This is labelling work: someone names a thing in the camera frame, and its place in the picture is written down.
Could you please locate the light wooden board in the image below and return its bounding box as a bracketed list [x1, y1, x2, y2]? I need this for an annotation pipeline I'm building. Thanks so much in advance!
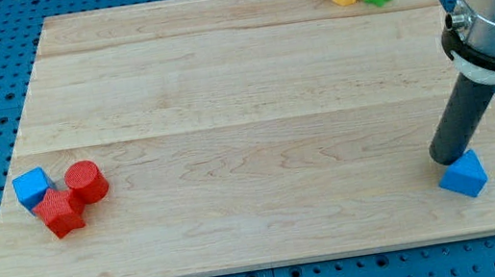
[0, 0, 495, 277]

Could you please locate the red cylinder block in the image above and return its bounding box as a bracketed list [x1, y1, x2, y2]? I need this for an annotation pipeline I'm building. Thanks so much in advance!
[63, 160, 110, 205]

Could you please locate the red star block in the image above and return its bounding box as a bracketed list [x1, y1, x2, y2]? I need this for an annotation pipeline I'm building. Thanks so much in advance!
[33, 189, 86, 239]

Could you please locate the blue triangular prism block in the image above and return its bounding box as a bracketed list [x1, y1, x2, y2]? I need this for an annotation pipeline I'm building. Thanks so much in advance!
[439, 149, 489, 198]

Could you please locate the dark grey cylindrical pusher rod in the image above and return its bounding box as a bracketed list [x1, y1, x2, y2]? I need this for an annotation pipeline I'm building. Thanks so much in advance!
[429, 73, 495, 165]

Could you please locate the blue cube block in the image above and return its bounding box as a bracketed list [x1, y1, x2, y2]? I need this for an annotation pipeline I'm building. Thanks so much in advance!
[12, 166, 57, 214]

